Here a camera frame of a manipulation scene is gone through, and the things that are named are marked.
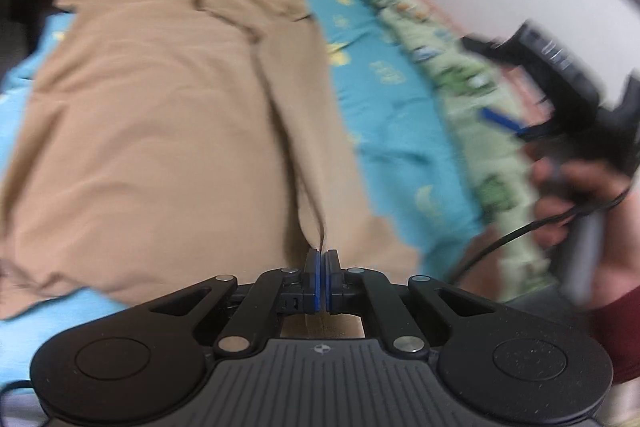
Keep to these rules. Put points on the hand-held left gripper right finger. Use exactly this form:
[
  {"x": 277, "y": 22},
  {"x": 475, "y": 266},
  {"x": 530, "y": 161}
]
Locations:
[{"x": 328, "y": 279}]

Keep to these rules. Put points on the person's right hand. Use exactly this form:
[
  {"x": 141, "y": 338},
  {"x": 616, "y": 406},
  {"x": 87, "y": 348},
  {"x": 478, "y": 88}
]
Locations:
[{"x": 620, "y": 257}]

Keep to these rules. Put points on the pink fluffy blanket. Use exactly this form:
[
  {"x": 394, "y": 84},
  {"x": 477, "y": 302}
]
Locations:
[{"x": 440, "y": 7}]

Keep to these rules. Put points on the blue printed bed sheet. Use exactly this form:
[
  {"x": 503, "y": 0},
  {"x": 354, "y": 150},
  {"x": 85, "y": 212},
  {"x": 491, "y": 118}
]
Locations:
[{"x": 390, "y": 117}]

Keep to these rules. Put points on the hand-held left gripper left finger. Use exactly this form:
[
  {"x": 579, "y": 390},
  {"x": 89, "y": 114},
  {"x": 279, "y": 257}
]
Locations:
[{"x": 313, "y": 279}]

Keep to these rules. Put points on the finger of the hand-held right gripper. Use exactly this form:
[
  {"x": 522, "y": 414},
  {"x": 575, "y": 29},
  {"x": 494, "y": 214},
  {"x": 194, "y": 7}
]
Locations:
[
  {"x": 502, "y": 121},
  {"x": 490, "y": 49}
]

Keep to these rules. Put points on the tan shirt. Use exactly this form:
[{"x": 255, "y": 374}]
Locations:
[{"x": 150, "y": 132}]

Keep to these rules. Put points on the green printed blanket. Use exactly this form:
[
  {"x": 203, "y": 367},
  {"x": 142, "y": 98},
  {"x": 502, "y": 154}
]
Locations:
[{"x": 480, "y": 142}]

